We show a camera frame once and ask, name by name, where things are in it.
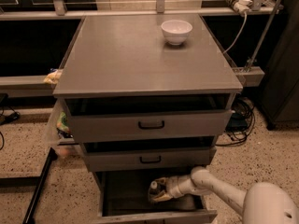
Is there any grey metal bench rail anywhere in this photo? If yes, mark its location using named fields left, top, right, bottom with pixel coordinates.
left=0, top=66, right=264, bottom=98

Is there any grey drawer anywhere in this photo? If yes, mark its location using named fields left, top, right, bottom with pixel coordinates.
left=82, top=136, right=216, bottom=172
left=64, top=93, right=233, bottom=143
left=92, top=168, right=217, bottom=224

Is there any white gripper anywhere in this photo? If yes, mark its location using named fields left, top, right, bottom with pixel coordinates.
left=149, top=176, right=183, bottom=203

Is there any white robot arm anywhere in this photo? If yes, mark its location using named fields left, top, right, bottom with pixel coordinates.
left=148, top=166, right=299, bottom=224

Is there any grey drawer cabinet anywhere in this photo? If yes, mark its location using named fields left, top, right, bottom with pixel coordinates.
left=52, top=13, right=244, bottom=224

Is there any white power cable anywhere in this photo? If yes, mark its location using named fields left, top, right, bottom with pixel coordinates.
left=221, top=12, right=249, bottom=55

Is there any black floor rail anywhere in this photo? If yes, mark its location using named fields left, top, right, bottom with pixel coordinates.
left=0, top=148, right=58, bottom=224

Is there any clear plastic storage bin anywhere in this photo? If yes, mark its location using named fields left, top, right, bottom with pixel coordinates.
left=42, top=102, right=79, bottom=157

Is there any yellow crumpled bag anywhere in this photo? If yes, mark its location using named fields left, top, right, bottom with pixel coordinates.
left=44, top=69, right=63, bottom=85

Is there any clear plastic water bottle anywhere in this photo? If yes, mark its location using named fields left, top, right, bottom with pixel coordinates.
left=148, top=181, right=162, bottom=203

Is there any dark grey cabinet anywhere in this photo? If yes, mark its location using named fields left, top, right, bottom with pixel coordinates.
left=258, top=0, right=299, bottom=130

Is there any white ceramic bowl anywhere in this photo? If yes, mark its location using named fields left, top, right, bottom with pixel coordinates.
left=161, top=20, right=192, bottom=45

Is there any top grey drawer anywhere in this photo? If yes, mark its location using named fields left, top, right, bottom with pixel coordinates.
left=64, top=93, right=233, bottom=143

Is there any white power strip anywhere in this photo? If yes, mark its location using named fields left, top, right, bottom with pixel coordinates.
left=225, top=0, right=252, bottom=16

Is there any bottom grey drawer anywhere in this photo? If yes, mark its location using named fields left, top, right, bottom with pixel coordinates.
left=92, top=168, right=217, bottom=224

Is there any black cable bundle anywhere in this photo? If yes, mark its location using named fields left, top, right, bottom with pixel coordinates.
left=215, top=96, right=256, bottom=147

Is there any middle grey drawer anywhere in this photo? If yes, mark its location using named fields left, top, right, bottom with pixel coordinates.
left=82, top=136, right=216, bottom=172

